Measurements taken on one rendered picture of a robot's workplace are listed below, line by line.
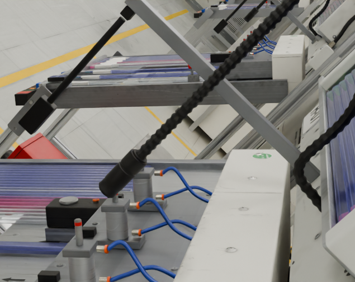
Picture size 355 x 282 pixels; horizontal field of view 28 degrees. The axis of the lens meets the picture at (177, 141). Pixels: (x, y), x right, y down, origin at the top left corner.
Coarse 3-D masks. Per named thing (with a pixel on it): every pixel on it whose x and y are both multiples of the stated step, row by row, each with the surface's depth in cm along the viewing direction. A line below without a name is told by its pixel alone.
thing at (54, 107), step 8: (40, 104) 80; (48, 104) 80; (32, 112) 81; (40, 112) 81; (48, 112) 80; (24, 120) 81; (32, 120) 81; (40, 120) 81; (24, 128) 82; (32, 128) 81
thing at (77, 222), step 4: (76, 220) 58; (80, 220) 58; (76, 224) 58; (80, 224) 58; (76, 228) 58; (80, 228) 58; (76, 232) 58; (80, 232) 58; (76, 236) 59; (80, 236) 58; (76, 240) 59; (80, 240) 59; (80, 244) 59
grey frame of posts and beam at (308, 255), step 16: (304, 144) 97; (320, 176) 76; (320, 192) 71; (304, 208) 71; (304, 224) 66; (320, 224) 62; (304, 240) 62; (320, 240) 59; (304, 256) 59; (320, 256) 56; (304, 272) 56; (320, 272) 53; (336, 272) 50
